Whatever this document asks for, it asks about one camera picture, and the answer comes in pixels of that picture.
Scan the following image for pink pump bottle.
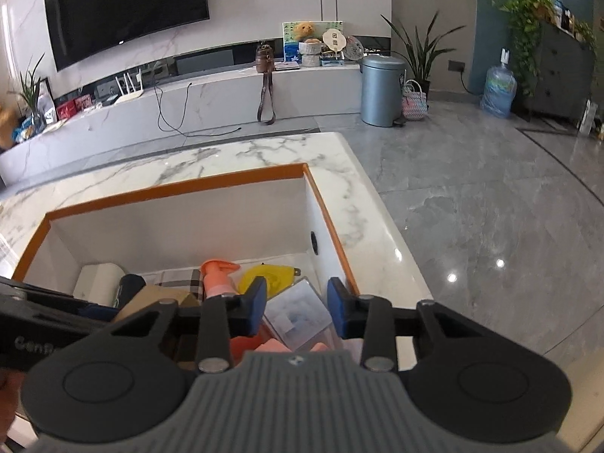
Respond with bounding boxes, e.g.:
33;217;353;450
200;259;267;365

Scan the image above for plaid grey pouch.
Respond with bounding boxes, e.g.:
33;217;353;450
141;268;205;300

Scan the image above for pink flip-cap bottle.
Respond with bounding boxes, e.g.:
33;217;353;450
252;336;332;355

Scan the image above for yellow tape measure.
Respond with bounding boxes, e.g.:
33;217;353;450
237;264;301;300

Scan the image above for clear plastic cube box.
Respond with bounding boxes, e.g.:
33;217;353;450
264;277;334;352

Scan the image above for white cylindrical roll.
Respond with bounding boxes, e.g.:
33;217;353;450
73;263;125;307

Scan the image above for brown cardboard box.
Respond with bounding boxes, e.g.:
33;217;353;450
110;284;202;371

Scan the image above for dark blue spray can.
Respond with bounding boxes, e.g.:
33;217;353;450
115;274;146;309

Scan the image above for person left hand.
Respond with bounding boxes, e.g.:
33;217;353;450
0;370;26;443

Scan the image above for orange cardboard storage box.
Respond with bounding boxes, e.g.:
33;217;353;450
12;164;358;293

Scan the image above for bronze vase with dried flowers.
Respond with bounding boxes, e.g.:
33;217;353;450
0;108;18;150

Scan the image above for red gift boxes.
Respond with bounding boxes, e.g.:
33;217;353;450
56;94;92;120

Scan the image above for woven pastel basket bag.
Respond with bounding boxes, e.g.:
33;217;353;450
402;79;428;121

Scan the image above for green plant in glass vase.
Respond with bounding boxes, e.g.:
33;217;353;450
9;55;57;139

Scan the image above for white wifi router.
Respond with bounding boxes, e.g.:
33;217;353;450
115;69;143;104

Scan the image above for grey metal trash bin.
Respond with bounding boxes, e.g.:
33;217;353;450
361;55;407;128

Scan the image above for blue water jug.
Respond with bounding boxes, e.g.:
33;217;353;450
480;48;517;119

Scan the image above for tall green potted plant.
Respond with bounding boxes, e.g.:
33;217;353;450
381;10;466;86

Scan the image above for green poster picture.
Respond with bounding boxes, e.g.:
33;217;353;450
282;20;344;63

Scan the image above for round paper fan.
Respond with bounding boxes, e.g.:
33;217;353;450
320;29;347;60

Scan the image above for teddy bear plush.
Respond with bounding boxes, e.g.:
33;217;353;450
293;22;314;42

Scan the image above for dark cabinet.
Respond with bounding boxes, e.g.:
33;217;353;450
525;23;595;123

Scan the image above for trailing ivy plant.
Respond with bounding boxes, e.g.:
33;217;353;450
492;0;554;97

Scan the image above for black power cable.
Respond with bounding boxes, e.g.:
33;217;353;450
153;81;243;139

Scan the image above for brown camera bag with strap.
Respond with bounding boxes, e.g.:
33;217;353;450
255;43;276;126

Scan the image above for black wall television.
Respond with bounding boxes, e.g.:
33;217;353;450
44;0;210;71

